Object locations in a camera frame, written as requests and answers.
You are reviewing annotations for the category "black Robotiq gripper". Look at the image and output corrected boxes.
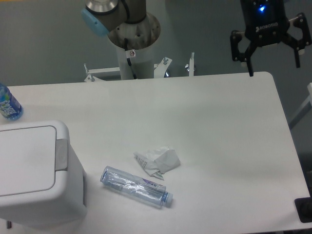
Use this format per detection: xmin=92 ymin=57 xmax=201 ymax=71
xmin=230 ymin=0 xmax=312 ymax=77

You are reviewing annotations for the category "white push-lid trash can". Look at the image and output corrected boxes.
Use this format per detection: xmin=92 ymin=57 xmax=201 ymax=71
xmin=0 ymin=120 xmax=87 ymax=226

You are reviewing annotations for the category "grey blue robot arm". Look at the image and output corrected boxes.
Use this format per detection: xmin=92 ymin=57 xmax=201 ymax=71
xmin=81 ymin=0 xmax=312 ymax=79

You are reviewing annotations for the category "crumpled white paper wrapper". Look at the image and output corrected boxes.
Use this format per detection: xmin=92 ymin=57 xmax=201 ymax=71
xmin=134 ymin=146 xmax=181 ymax=181

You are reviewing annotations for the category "black clamp at table corner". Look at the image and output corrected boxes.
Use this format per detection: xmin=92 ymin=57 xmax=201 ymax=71
xmin=294 ymin=197 xmax=312 ymax=223

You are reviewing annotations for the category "empty clear plastic bottle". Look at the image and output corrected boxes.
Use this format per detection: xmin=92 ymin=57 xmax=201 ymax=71
xmin=100 ymin=166 xmax=173 ymax=208

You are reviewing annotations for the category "blue labelled water bottle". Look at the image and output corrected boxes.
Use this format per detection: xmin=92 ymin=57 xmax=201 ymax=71
xmin=0 ymin=83 xmax=23 ymax=121

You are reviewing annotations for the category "white frame at right edge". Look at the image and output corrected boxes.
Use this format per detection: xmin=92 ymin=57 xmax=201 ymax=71
xmin=289 ymin=83 xmax=312 ymax=130

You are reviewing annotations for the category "white right table bracket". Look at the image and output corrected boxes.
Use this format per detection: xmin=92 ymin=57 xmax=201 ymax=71
xmin=185 ymin=52 xmax=195 ymax=77

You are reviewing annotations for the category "white table bracket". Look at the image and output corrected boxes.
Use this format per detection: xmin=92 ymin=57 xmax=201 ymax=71
xmin=154 ymin=57 xmax=173 ymax=78
xmin=84 ymin=63 xmax=121 ymax=82
xmin=185 ymin=52 xmax=195 ymax=77

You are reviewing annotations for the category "white middle table bracket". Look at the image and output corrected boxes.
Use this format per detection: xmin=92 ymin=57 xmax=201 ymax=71
xmin=154 ymin=57 xmax=173 ymax=78

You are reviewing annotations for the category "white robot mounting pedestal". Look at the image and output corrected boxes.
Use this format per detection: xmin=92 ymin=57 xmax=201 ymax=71
xmin=108 ymin=13 xmax=161 ymax=80

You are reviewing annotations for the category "white left table bracket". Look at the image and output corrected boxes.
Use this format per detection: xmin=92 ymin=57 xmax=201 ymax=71
xmin=84 ymin=63 xmax=121 ymax=82

